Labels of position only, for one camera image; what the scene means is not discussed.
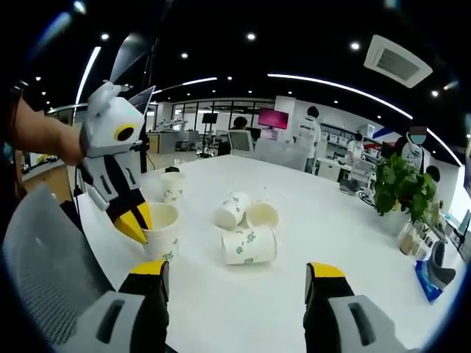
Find glass jar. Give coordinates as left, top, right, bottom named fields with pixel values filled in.
left=399, top=220, right=425, bottom=257

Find white storage shelving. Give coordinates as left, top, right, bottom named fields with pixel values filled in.
left=319, top=123, right=406, bottom=156

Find white printed paper cup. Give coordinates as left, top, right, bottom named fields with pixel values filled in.
left=160, top=171, right=185, bottom=205
left=141, top=202, right=181, bottom=263

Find curved ceiling light strip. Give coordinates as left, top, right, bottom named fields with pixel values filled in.
left=75, top=46, right=102, bottom=106
left=267, top=73, right=463, bottom=166

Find white table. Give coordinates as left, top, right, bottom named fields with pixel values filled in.
left=75, top=154, right=468, bottom=353

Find open laptop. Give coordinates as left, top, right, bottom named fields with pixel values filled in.
left=110, top=33, right=157, bottom=114

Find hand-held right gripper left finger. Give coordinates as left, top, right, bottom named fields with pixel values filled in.
left=54, top=259, right=171, bottom=353

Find grey rounded object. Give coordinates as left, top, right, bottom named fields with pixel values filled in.
left=338, top=178, right=364, bottom=196

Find black monitor on stand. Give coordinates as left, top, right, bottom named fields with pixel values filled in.
left=202, top=113, right=219, bottom=149

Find wooden counter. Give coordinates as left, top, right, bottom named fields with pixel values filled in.
left=21, top=157, right=75, bottom=204

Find cluster of paper cups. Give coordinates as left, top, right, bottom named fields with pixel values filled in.
left=215, top=190, right=280, bottom=266

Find grey curved holder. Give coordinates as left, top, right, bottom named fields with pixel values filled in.
left=428, top=240, right=457, bottom=290

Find grey mesh office chair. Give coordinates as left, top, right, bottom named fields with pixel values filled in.
left=1, top=183, right=119, bottom=353

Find green potted plant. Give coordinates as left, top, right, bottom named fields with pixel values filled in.
left=373, top=153, right=439, bottom=236

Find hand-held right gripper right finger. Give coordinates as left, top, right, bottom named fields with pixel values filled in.
left=303, top=262, right=420, bottom=353

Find white office chair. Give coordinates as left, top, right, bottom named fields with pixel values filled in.
left=227, top=130, right=256, bottom=154

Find ceiling air vent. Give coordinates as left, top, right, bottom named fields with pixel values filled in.
left=363, top=35, right=434, bottom=89

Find pink monitor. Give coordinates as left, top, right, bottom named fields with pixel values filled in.
left=258, top=108, right=290, bottom=131

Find blue wipes packet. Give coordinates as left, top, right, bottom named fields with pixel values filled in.
left=414, top=260, right=443, bottom=303

